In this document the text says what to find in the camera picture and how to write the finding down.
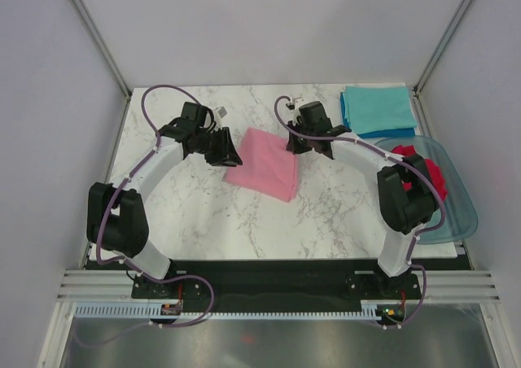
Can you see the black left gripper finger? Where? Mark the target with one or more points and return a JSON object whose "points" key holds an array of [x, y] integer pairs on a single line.
{"points": [[234, 146], [226, 161]]}

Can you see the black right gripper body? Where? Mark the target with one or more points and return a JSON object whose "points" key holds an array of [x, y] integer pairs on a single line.
{"points": [[300, 144]]}

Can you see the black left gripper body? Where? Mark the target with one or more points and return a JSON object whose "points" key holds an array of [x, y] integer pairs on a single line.
{"points": [[212, 146]]}

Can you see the pink t shirt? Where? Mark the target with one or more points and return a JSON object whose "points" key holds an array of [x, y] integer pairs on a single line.
{"points": [[268, 167]]}

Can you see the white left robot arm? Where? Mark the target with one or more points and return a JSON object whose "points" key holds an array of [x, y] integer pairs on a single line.
{"points": [[116, 216]]}

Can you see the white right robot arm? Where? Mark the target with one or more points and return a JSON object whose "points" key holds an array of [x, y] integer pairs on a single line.
{"points": [[409, 202]]}

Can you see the folded teal t shirt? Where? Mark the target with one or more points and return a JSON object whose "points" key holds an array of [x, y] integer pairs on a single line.
{"points": [[378, 108]]}

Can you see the red t shirt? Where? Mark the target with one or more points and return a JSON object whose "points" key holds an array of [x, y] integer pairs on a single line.
{"points": [[434, 170]]}

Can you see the clear blue plastic bin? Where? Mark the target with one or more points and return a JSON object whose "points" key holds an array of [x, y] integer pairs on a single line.
{"points": [[461, 218]]}

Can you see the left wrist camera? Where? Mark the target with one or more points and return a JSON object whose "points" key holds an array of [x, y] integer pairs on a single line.
{"points": [[221, 112]]}

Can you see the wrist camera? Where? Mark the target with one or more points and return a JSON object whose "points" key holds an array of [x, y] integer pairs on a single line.
{"points": [[221, 112], [293, 102]]}

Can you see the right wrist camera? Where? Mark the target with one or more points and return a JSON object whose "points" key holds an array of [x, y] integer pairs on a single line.
{"points": [[293, 102]]}

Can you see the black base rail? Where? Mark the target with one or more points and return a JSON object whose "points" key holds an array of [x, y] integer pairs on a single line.
{"points": [[330, 279]]}

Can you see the white slotted cable duct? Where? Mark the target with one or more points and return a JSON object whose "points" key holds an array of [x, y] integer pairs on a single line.
{"points": [[234, 308]]}

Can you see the left aluminium frame post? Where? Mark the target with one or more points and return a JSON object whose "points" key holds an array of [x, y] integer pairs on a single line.
{"points": [[101, 47]]}

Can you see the aluminium frame post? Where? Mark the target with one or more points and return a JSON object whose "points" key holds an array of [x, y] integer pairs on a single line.
{"points": [[442, 45], [101, 47]]}

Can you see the right aluminium frame post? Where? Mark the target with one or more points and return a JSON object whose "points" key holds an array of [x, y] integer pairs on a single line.
{"points": [[442, 45]]}

